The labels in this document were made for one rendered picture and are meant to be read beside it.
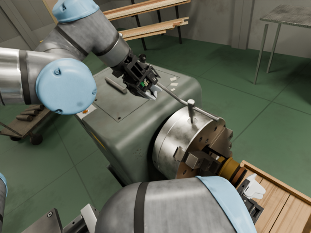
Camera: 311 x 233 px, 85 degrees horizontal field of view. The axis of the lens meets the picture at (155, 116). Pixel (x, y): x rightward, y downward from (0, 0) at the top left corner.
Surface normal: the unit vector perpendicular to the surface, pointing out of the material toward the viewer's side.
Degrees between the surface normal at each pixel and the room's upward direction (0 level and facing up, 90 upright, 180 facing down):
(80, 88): 90
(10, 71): 69
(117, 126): 0
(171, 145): 40
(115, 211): 19
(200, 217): 9
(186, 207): 0
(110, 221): 28
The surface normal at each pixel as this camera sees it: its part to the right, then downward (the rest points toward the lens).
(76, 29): 0.24, 0.23
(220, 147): -0.37, -0.56
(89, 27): 0.50, 0.53
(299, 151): -0.22, -0.71
